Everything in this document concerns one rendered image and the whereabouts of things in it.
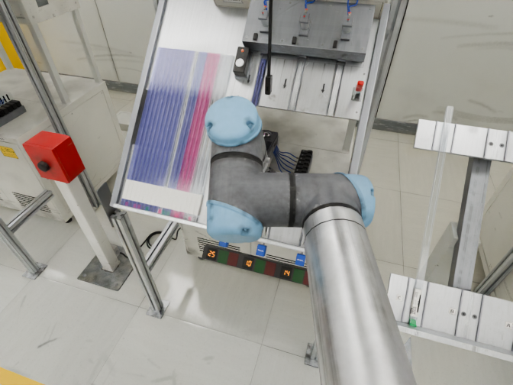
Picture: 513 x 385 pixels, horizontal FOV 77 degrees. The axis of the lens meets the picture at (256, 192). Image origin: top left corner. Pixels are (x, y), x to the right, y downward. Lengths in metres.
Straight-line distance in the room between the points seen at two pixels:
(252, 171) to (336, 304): 0.20
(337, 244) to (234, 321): 1.26
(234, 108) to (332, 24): 0.59
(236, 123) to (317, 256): 0.20
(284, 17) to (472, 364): 1.51
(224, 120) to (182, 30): 0.74
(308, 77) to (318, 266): 0.72
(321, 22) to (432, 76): 1.82
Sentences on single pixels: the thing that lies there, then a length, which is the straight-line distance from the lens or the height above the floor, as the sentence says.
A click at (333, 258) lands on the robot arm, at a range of 0.34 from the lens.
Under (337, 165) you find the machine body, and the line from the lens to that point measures 1.34.
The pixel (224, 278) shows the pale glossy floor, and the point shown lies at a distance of 1.69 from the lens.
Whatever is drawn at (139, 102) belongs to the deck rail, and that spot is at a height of 0.95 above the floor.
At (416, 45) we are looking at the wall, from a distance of 2.64.
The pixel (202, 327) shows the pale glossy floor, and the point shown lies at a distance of 1.58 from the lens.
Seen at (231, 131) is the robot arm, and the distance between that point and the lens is 0.42.
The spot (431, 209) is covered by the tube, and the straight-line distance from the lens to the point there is 0.83.
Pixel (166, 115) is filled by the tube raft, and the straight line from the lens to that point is 1.04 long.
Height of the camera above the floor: 1.42
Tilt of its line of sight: 43 degrees down
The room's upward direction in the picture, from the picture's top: straight up
